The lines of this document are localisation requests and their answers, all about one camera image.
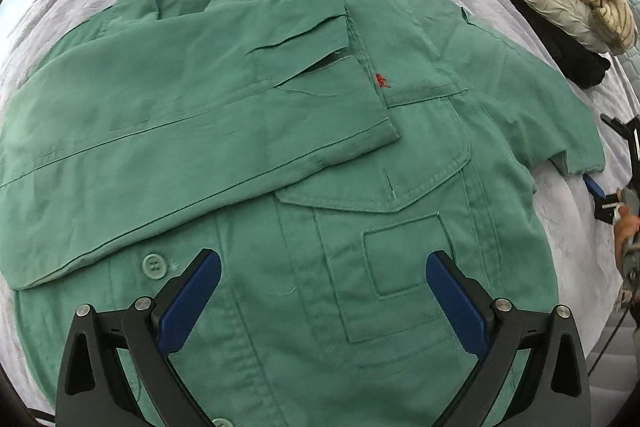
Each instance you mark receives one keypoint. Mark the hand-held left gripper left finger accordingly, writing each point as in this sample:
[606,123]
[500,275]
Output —
[192,302]

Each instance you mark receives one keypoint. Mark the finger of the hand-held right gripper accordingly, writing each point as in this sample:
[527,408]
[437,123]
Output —
[595,187]
[625,127]

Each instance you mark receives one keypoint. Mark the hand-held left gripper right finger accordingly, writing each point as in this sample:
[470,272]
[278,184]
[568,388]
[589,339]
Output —
[457,307]

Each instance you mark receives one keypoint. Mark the green button-up shirt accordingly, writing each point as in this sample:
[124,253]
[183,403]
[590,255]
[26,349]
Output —
[260,167]

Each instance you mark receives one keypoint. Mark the person's right hand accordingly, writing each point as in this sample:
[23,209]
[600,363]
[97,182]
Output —
[626,229]

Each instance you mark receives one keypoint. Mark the grey quilted cover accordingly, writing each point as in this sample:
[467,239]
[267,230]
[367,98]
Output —
[627,42]

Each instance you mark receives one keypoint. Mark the black garment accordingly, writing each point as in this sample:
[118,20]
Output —
[565,47]

